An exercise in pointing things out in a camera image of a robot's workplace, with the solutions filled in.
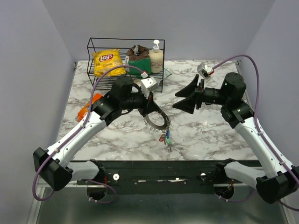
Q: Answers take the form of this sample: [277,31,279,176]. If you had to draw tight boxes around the green key tag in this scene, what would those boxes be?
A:
[166,138,172,152]

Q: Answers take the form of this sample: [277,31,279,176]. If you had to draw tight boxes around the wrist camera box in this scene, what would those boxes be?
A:
[197,63,214,79]
[140,77,158,98]

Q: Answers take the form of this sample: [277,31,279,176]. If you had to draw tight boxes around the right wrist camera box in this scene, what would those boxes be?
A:
[197,63,214,79]

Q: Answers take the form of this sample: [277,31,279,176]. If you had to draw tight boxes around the green white card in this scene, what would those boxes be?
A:
[163,68,172,79]

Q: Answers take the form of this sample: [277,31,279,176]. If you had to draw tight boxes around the yellow Lays chips bag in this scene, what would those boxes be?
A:
[92,49,123,77]

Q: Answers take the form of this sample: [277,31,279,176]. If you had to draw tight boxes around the aluminium frame rail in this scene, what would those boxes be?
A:
[37,166,285,188]

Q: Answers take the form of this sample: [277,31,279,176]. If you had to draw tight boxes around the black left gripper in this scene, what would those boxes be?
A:
[121,87,160,117]

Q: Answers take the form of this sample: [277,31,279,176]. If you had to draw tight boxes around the cream soap pump bottle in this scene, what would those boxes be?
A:
[149,40,164,73]

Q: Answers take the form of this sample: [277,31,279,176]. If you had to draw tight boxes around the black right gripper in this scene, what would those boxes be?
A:
[172,74,229,114]

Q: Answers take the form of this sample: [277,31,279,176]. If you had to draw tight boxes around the green brown coffee bag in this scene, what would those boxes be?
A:
[125,44,151,74]

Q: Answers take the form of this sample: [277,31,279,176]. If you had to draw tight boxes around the black wire shelf rack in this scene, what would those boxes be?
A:
[86,37,165,94]

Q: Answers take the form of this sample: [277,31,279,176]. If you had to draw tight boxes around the green white snack pouch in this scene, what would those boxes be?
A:
[133,78,162,89]

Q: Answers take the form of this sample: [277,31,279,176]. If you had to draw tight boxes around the orange razor box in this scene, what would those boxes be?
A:
[75,93,103,122]

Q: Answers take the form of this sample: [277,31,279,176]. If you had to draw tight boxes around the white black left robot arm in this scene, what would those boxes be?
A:
[33,76,160,191]

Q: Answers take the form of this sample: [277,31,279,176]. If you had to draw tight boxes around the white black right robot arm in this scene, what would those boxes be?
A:
[172,72,299,204]

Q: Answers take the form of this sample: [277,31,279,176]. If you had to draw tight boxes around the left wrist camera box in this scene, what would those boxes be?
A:
[140,77,158,98]

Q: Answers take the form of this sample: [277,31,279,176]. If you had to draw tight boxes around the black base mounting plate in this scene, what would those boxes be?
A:
[48,160,273,196]

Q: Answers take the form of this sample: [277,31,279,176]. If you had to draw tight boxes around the metal disc keyring organizer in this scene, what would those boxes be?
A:
[144,110,171,132]

